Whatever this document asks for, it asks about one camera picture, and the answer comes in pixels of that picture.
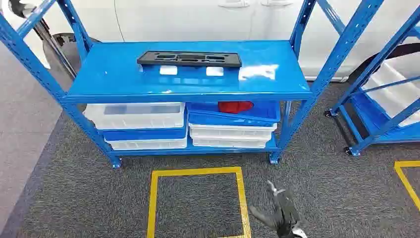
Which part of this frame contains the white plastic bin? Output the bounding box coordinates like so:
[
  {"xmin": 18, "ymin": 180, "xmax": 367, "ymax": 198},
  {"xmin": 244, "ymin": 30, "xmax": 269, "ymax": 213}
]
[{"xmin": 362, "ymin": 52, "xmax": 420, "ymax": 127}]

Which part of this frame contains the blue plastic tray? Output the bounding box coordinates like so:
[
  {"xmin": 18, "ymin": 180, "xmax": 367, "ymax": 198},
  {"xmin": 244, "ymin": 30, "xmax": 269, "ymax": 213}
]
[
  {"xmin": 186, "ymin": 101, "xmax": 281, "ymax": 127},
  {"xmin": 100, "ymin": 126, "xmax": 188, "ymax": 142}
]

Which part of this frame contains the blue wheeled shelf rack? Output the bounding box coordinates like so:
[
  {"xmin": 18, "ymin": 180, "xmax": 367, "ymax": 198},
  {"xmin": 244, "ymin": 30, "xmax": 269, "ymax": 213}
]
[{"xmin": 324, "ymin": 6, "xmax": 420, "ymax": 157}]

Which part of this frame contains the white plastic tray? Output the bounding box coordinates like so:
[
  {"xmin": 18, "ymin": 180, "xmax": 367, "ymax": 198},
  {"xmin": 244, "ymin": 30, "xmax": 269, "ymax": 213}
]
[
  {"xmin": 83, "ymin": 102, "xmax": 186, "ymax": 130},
  {"xmin": 105, "ymin": 136, "xmax": 189, "ymax": 151},
  {"xmin": 188, "ymin": 123, "xmax": 278, "ymax": 141},
  {"xmin": 192, "ymin": 137, "xmax": 272, "ymax": 149}
]

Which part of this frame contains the black car tyre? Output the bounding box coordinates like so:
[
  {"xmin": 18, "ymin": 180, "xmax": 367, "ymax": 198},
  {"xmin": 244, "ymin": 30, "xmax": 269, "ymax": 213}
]
[{"xmin": 348, "ymin": 43, "xmax": 420, "ymax": 86}]

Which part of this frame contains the blue metal shelf rack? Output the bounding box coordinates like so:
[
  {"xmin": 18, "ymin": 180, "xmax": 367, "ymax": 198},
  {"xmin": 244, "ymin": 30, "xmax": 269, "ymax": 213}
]
[{"xmin": 0, "ymin": 0, "xmax": 384, "ymax": 169}]

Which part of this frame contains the white car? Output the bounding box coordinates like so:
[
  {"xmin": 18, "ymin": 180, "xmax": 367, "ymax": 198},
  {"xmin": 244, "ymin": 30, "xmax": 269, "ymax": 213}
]
[{"xmin": 0, "ymin": 0, "xmax": 420, "ymax": 83}]

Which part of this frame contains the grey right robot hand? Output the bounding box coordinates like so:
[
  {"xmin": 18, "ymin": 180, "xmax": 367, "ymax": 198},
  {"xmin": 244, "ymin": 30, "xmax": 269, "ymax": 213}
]
[{"xmin": 249, "ymin": 179, "xmax": 301, "ymax": 236}]

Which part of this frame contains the black plastic car panel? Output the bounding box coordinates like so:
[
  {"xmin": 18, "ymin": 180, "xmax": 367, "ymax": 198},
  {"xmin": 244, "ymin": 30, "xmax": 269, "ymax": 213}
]
[{"xmin": 137, "ymin": 50, "xmax": 243, "ymax": 68}]

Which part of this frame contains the red plastic part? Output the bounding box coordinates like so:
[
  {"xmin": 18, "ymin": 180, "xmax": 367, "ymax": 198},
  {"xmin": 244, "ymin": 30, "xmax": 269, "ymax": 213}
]
[{"xmin": 218, "ymin": 101, "xmax": 254, "ymax": 115}]

